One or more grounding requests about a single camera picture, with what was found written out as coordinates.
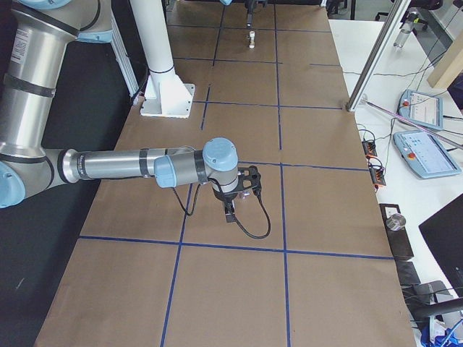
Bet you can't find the white mounting column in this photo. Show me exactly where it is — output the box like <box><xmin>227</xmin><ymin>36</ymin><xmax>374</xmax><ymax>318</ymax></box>
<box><xmin>130</xmin><ymin>0</ymin><xmax>195</xmax><ymax>119</ymax></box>

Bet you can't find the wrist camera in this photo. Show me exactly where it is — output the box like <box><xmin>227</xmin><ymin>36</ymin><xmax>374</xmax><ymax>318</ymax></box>
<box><xmin>237</xmin><ymin>166</ymin><xmax>262</xmax><ymax>198</ymax></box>

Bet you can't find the white PPR pipe fitting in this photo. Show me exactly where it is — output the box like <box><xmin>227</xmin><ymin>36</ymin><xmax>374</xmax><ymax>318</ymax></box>
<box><xmin>248</xmin><ymin>30</ymin><xmax>255</xmax><ymax>49</ymax></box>

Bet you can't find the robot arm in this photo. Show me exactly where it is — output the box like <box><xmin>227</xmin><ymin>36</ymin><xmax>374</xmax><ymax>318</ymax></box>
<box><xmin>1</xmin><ymin>1</ymin><xmax>155</xmax><ymax>230</ymax></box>

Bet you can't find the black monitor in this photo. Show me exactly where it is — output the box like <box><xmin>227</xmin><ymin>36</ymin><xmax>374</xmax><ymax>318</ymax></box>
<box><xmin>419</xmin><ymin>195</ymin><xmax>463</xmax><ymax>296</ymax></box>

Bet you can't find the near teach pendant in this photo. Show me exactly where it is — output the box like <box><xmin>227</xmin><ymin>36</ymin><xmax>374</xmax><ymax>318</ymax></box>
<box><xmin>393</xmin><ymin>130</ymin><xmax>462</xmax><ymax>179</ymax></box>

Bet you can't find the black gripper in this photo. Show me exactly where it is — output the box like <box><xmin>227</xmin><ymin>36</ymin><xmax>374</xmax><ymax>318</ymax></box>
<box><xmin>212</xmin><ymin>183</ymin><xmax>242</xmax><ymax>223</ymax></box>
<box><xmin>245</xmin><ymin>0</ymin><xmax>268</xmax><ymax>27</ymax></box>

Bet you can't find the reach grabber stick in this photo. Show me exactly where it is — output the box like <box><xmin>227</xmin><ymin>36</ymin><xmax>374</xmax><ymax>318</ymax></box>
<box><xmin>360</xmin><ymin>99</ymin><xmax>462</xmax><ymax>150</ymax></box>

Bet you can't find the teach pendant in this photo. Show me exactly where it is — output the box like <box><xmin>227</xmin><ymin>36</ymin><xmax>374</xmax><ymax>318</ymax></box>
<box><xmin>393</xmin><ymin>130</ymin><xmax>462</xmax><ymax>179</ymax></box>
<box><xmin>397</xmin><ymin>89</ymin><xmax>443</xmax><ymax>131</ymax></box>

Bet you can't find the far teach pendant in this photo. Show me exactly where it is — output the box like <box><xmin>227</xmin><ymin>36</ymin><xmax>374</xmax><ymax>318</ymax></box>
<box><xmin>397</xmin><ymin>89</ymin><xmax>443</xmax><ymax>131</ymax></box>

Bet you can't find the steel cup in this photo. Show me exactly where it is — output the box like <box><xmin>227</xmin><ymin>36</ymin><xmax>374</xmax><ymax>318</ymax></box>
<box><xmin>386</xmin><ymin>213</ymin><xmax>407</xmax><ymax>231</ymax></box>

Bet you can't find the clear water bottle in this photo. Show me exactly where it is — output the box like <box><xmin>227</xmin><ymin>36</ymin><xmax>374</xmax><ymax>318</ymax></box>
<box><xmin>393</xmin><ymin>11</ymin><xmax>418</xmax><ymax>48</ymax></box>

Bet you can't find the aluminium frame post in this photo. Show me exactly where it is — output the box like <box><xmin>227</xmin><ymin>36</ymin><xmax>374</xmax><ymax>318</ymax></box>
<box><xmin>346</xmin><ymin>0</ymin><xmax>411</xmax><ymax>112</ymax></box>

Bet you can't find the orange black connector strip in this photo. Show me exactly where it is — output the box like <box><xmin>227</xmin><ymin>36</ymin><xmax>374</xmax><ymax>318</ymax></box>
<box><xmin>362</xmin><ymin>140</ymin><xmax>378</xmax><ymax>159</ymax></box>

